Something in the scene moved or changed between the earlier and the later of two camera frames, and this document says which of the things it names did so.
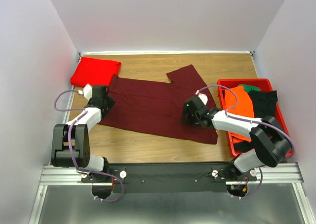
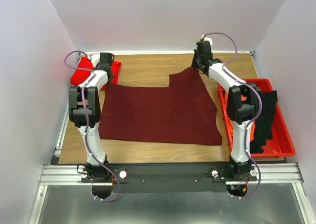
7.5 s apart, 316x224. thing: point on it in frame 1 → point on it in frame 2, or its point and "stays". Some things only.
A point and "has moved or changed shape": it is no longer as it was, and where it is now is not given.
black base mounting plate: [137, 178] stays
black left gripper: [108, 103] → [110, 74]
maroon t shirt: [156, 107] has moved or changed shape
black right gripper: [186, 112] → [195, 61]
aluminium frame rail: [284, 173] stays
